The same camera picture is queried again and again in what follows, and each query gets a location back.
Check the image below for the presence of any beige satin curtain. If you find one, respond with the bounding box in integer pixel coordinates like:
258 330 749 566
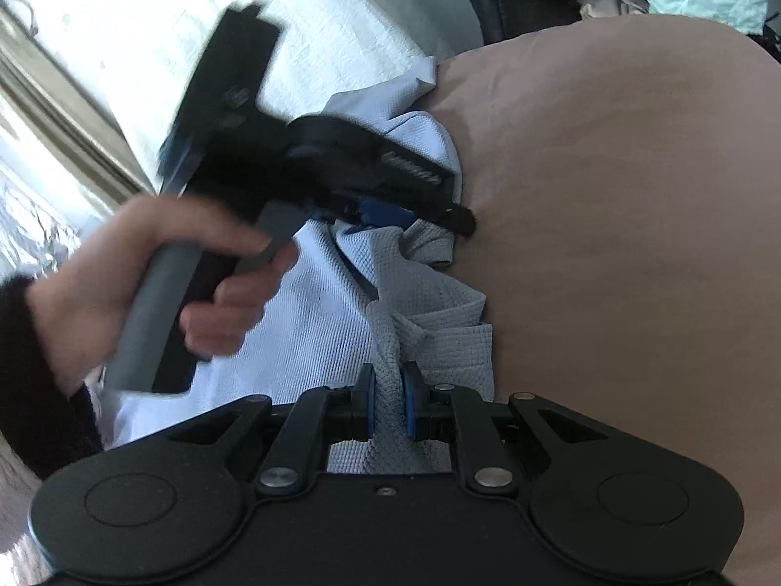
0 0 156 209

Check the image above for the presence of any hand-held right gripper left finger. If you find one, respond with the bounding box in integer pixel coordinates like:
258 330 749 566
162 363 376 497

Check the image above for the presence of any grey mesh shirt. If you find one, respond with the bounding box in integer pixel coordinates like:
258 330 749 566
91 56 496 477

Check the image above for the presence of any person's left forearm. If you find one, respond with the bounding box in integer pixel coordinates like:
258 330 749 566
0 274 104 483

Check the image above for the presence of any person's left hand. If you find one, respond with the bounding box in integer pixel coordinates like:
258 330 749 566
27 198 300 395

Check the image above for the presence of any cream cloth cover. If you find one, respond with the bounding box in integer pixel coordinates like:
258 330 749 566
0 0 455 196

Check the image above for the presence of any brown bed sheet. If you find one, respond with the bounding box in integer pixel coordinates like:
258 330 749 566
0 12 781 586

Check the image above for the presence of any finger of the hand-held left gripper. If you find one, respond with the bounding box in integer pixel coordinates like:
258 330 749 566
373 134 463 207
317 190 478 238

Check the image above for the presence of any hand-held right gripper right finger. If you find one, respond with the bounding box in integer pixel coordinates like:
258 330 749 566
399 361 611 497

